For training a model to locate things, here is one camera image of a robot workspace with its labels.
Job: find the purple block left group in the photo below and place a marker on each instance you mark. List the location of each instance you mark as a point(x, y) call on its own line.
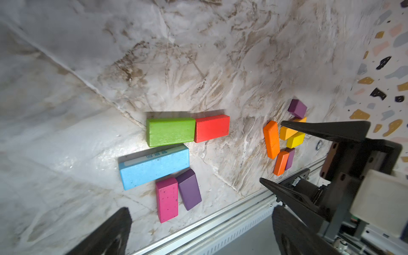
point(189, 189)

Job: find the yellow short block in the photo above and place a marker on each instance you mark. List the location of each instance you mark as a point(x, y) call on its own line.
point(295, 140)

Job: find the orange long block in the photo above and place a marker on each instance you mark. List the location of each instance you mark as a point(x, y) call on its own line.
point(271, 136)

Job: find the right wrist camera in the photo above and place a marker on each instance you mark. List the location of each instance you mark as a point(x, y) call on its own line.
point(382, 200)

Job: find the purple block top right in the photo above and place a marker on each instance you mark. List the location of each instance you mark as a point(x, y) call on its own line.
point(297, 108)

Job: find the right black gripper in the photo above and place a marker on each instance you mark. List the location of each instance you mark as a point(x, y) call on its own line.
point(327, 210)

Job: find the amber long block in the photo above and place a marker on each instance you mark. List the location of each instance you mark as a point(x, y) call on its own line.
point(286, 133)

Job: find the light blue long block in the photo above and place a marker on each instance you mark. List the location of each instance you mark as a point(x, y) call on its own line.
point(142, 167)

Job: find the green block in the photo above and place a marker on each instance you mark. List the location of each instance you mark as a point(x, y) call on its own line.
point(162, 132)

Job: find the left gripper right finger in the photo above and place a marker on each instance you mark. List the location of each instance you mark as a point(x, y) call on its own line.
point(295, 238)

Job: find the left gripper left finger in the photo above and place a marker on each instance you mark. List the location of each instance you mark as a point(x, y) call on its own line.
point(108, 239)

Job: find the magenta block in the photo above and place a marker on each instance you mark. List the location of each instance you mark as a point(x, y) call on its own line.
point(167, 199)

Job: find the orange short block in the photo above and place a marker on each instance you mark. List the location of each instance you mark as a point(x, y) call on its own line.
point(281, 162)

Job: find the purple block bottom right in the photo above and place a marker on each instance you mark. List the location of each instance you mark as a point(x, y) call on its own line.
point(291, 152)

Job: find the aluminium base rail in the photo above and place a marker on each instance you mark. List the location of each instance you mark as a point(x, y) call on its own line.
point(233, 203)

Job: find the red block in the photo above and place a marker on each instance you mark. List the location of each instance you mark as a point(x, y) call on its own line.
point(211, 128)

